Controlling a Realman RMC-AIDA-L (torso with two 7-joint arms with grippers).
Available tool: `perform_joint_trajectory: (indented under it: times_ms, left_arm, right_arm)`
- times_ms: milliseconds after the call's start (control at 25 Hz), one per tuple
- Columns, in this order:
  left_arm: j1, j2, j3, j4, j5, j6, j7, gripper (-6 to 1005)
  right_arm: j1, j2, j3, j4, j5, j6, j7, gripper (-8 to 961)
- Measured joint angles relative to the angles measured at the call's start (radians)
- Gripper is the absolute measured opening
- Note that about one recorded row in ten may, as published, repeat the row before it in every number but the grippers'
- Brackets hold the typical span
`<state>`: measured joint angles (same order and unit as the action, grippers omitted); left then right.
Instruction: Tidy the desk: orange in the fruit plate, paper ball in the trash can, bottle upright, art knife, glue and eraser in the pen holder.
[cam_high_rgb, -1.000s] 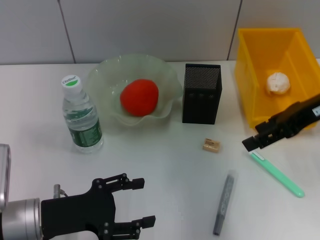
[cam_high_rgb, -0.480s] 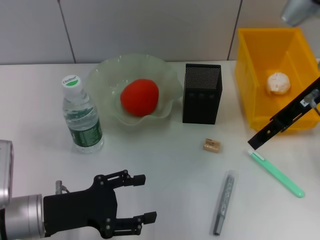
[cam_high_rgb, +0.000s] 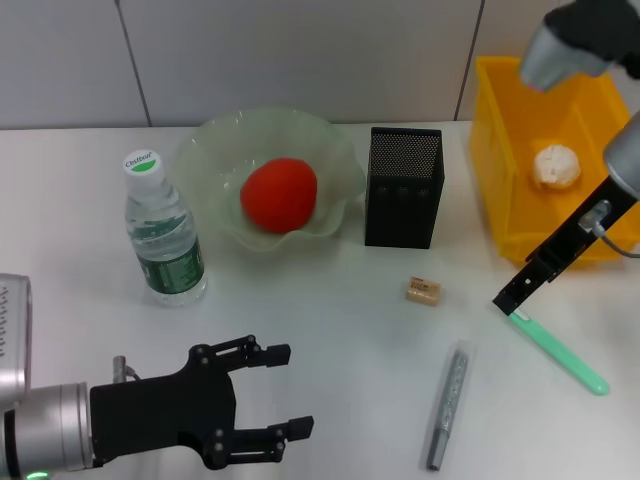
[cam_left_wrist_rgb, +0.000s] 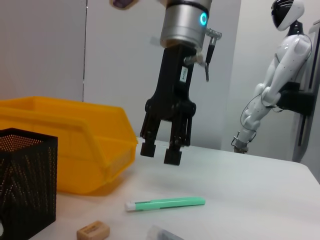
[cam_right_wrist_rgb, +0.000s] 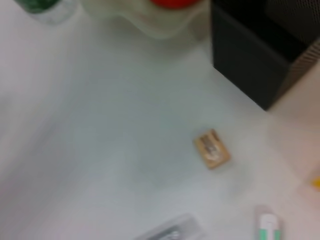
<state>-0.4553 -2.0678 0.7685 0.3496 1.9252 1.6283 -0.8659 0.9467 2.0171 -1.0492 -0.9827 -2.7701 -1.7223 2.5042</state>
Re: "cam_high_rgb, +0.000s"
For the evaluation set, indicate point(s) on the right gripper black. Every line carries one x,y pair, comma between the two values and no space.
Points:
575,235

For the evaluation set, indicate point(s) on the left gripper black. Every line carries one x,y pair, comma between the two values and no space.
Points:
160,415

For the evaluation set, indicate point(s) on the green toothbrush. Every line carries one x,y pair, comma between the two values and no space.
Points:
560,355

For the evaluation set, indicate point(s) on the white paper ball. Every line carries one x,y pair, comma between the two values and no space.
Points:
557,167

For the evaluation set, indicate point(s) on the clear water bottle green label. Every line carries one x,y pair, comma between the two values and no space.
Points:
165,240

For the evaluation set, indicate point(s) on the red-orange orange fruit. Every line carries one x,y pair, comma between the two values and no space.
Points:
280,195

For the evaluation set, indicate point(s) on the beige eraser block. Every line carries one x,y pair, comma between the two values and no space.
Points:
422,291

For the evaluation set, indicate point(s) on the grey marker pen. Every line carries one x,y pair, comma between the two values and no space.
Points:
447,400

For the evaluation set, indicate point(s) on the black mesh pen holder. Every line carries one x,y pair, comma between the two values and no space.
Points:
400,210

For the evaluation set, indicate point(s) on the pale green glass fruit plate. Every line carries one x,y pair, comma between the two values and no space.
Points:
210,165

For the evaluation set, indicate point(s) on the yellow plastic bin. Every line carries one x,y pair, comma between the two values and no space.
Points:
500,175

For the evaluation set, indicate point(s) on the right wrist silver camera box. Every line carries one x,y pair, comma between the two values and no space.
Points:
550,55

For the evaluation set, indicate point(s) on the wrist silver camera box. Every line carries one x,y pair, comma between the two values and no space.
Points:
12,340
550,55

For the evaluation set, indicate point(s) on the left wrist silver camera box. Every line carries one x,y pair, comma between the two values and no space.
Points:
12,340

